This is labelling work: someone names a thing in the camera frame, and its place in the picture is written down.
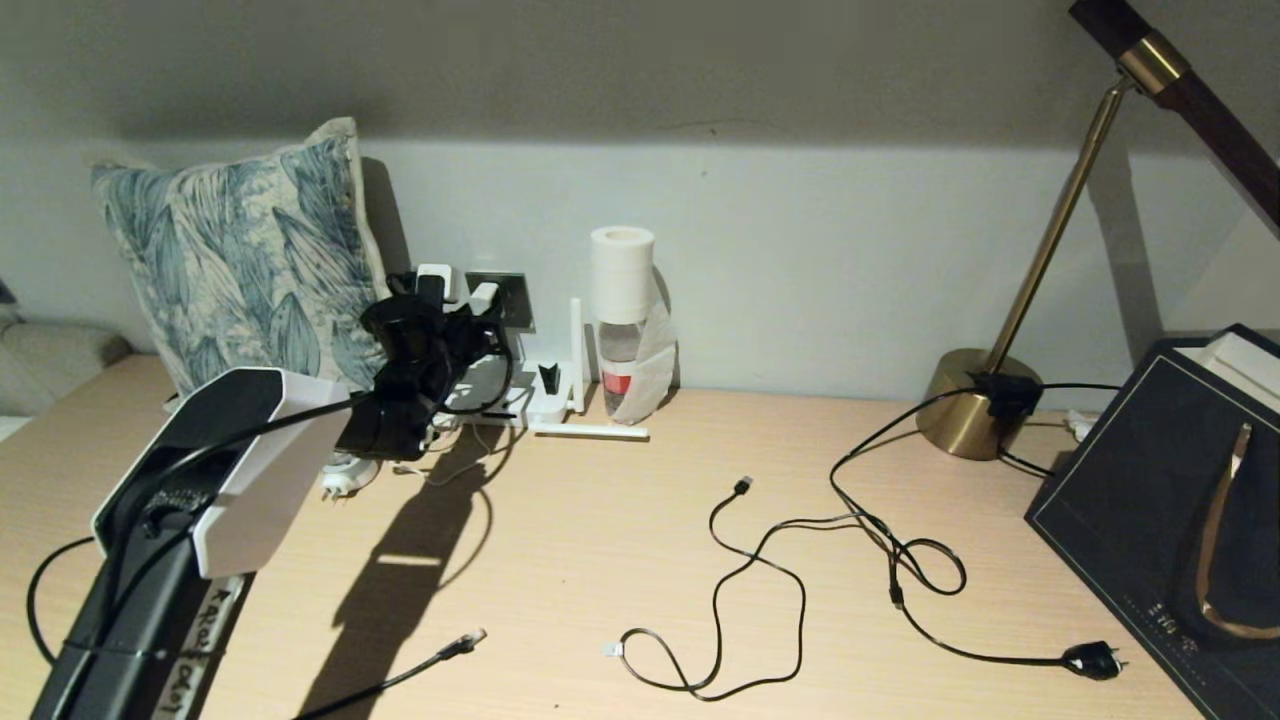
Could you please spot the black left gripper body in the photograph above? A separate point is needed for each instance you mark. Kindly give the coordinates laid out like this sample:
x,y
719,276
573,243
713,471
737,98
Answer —
x,y
465,350

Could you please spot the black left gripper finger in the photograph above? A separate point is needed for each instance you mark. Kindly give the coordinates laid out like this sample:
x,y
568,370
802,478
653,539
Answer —
x,y
472,308
500,352

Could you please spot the white power adapter black face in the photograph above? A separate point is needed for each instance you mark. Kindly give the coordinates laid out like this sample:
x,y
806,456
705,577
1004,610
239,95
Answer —
x,y
485,297

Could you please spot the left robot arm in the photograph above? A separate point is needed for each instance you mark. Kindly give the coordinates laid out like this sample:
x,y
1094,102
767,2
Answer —
x,y
260,475

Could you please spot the white router with antennas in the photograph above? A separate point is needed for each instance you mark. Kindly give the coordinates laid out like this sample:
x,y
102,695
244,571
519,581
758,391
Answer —
x,y
555,400

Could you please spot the white round plug adapter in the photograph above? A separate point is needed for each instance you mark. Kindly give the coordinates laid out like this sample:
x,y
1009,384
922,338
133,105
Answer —
x,y
350,475

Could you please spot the black clip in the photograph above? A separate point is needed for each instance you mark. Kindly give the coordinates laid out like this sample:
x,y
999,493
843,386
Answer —
x,y
548,380

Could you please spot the clear bottle red label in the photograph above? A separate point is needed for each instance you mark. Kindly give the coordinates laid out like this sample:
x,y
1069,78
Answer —
x,y
618,350

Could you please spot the white paper roll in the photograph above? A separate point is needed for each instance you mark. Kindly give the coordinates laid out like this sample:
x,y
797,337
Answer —
x,y
621,272

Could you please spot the blue leaf pattern pillow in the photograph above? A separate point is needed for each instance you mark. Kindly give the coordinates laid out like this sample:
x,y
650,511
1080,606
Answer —
x,y
230,250

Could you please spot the white handwritten label tape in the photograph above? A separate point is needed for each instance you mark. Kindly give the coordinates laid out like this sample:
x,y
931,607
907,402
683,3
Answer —
x,y
195,650

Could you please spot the grey sofa cushion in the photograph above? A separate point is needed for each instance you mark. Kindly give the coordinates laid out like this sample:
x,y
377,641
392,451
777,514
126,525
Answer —
x,y
50,362

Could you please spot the brass desk lamp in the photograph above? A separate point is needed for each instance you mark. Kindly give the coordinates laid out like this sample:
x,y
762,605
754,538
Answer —
x,y
958,402

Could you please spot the white box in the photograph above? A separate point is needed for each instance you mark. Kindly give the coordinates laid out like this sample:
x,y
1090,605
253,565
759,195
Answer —
x,y
1242,362

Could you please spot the grey wall socket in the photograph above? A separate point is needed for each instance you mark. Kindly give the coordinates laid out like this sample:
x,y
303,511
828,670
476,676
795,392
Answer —
x,y
517,295

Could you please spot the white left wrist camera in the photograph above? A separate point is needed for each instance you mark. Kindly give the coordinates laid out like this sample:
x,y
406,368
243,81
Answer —
x,y
434,280

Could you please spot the black lamp switch box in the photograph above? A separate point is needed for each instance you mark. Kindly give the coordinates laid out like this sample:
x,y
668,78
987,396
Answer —
x,y
1005,394

